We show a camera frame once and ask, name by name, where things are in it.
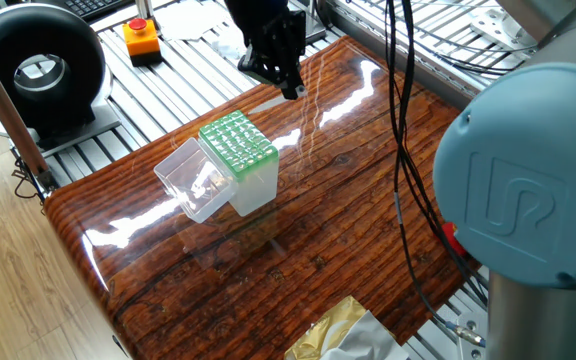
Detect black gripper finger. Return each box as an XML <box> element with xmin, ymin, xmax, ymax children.
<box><xmin>266</xmin><ymin>48</ymin><xmax>309</xmax><ymax>102</ymax></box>
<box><xmin>236</xmin><ymin>44</ymin><xmax>288</xmax><ymax>87</ymax></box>

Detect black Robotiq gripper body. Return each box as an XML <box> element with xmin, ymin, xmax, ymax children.
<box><xmin>223</xmin><ymin>0</ymin><xmax>309</xmax><ymax>57</ymax></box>

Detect clear large pipette tip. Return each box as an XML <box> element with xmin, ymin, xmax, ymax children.
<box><xmin>247</xmin><ymin>85</ymin><xmax>308</xmax><ymax>115</ymax></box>

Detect green pipette tip rack box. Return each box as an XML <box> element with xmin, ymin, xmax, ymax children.
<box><xmin>197</xmin><ymin>109</ymin><xmax>280</xmax><ymax>218</ymax></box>

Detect clear plastic box lid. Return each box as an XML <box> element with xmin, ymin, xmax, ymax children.
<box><xmin>153</xmin><ymin>137</ymin><xmax>239</xmax><ymax>225</ymax></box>

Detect clear crumpled plastic bag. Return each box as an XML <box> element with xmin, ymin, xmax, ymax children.
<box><xmin>211</xmin><ymin>29</ymin><xmax>248</xmax><ymax>61</ymax></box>

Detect grey rectangular metal plate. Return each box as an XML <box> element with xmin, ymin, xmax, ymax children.
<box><xmin>305</xmin><ymin>7</ymin><xmax>328</xmax><ymax>45</ymax></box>

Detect white paper sheet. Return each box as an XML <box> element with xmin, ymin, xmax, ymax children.
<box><xmin>155</xmin><ymin>0</ymin><xmax>234</xmax><ymax>42</ymax></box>

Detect yellow emergency stop button box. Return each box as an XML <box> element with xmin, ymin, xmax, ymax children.
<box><xmin>121</xmin><ymin>17</ymin><xmax>164</xmax><ymax>68</ymax></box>

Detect glossy wood-grain board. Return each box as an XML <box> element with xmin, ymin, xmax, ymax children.
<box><xmin>42</xmin><ymin>34</ymin><xmax>482</xmax><ymax>360</ymax></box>

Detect black keyboard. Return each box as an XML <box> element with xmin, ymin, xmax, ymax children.
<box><xmin>62</xmin><ymin>0</ymin><xmax>134</xmax><ymax>22</ymax></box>

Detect perforated aluminium plate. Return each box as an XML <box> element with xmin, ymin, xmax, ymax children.
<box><xmin>470</xmin><ymin>7</ymin><xmax>539</xmax><ymax>51</ymax></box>

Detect red wooden peg toy base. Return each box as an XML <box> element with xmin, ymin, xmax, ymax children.
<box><xmin>440</xmin><ymin>221</ymin><xmax>469</xmax><ymax>259</ymax></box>

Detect gold tissue pack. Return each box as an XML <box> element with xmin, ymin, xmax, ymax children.
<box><xmin>283</xmin><ymin>294</ymin><xmax>409</xmax><ymax>360</ymax></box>

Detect brown metal pole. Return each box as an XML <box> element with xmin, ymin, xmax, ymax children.
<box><xmin>0</xmin><ymin>28</ymin><xmax>55</xmax><ymax>192</ymax></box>

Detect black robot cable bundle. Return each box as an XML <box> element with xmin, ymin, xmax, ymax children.
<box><xmin>382</xmin><ymin>0</ymin><xmax>539</xmax><ymax>349</ymax></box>

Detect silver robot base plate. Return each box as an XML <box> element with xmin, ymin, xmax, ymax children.
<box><xmin>455</xmin><ymin>312</ymin><xmax>490</xmax><ymax>360</ymax></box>

